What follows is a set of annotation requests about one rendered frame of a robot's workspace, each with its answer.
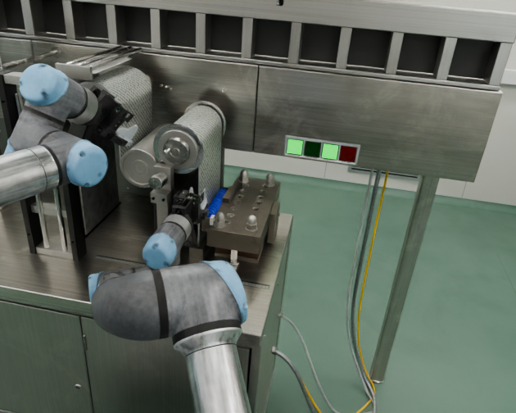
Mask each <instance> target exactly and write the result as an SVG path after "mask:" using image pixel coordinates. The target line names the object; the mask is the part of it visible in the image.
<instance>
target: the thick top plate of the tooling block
mask: <svg viewBox="0 0 516 413"><path fill-rule="evenodd" d="M238 180H239V176H238V177H237V178H236V180H235V182H234V183H233V187H236V193H235V194H234V196H233V198H232V200H231V202H230V203H223V202H222V204H221V206H220V208H219V210H218V211H217V212H220V211H221V212H223V213H224V218H225V224H226V226H225V227H224V228H222V229H217V228H216V227H214V225H209V227H208V228H207V246H210V247H219V248H224V249H229V250H234V251H240V252H249V253H254V254H259V253H260V250H261V247H262V244H263V242H264V239H265V235H266V233H267V230H268V228H269V214H270V212H271V209H272V206H273V204H274V201H278V198H279V192H280V184H281V182H279V181H274V186H273V187H267V186H265V179H257V178H251V177H248V180H249V182H248V183H240V182H239V181H238ZM217 212H216V214H217ZM251 215H253V216H255V217H256V222H257V231H255V232H249V231H247V230H246V229H245V228H246V226H247V219H248V217H249V216H251Z"/></svg>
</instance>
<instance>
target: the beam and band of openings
mask: <svg viewBox="0 0 516 413"><path fill-rule="evenodd" d="M277 1H278V0H0V36H4V37H12V38H19V39H34V40H42V41H49V42H57V43H71V44H78V45H86V46H94V47H101V48H113V47H116V46H119V45H121V46H122V47H123V48H126V47H128V46H131V47H132V48H133V50H134V49H136V48H142V49H143V52H153V53H160V54H168V55H175V56H183V57H197V58H205V59H212V60H220V61H235V62H242V63H250V64H257V65H265V66H279V67H287V68H294V69H302V70H316V71H323V72H332V73H339V74H347V75H361V76H368V77H376V78H384V79H398V80H405V81H413V82H420V83H429V84H443V85H450V86H458V87H465V88H473V89H487V90H495V91H499V90H500V82H501V79H502V76H503V74H504V71H505V67H506V63H507V61H508V58H509V54H510V50H511V48H512V45H513V43H514V42H515V39H516V12H511V11H493V10H484V9H474V8H465V7H447V6H438V5H428V4H418V3H408V2H391V1H381V0H283V5H282V6H276V3H277ZM8 28H10V29H8ZM47 32H48V33H47ZM52 33H56V34H52ZM86 36H87V37H86ZM89 37H94V38H89ZM97 38H102V39H97ZM128 41H133V42H128ZM135 42H140V43H135ZM169 45H171V46H169ZM173 46H178V47H173ZM181 47H185V48H181ZM211 50H216V51H211ZM219 51H224V52H219ZM235 52H239V53H235ZM257 55H262V56H257ZM265 56H270V57H265ZM280 57H285V58H280ZM303 60H308V61H303ZM318 61H323V62H318ZM326 62H331V63H326ZM333 63H336V64H333ZM349 65H353V66H349ZM364 66H369V67H364ZM371 67H377V68H371ZM379 68H384V69H379ZM403 70H407V71H403ZM410 71H415V72H410ZM417 72H423V73H417ZM425 73H430V74H425ZM448 75H453V76H448ZM456 76H461V77H456ZM463 77H468V78H463ZM470 78H476V79H470Z"/></svg>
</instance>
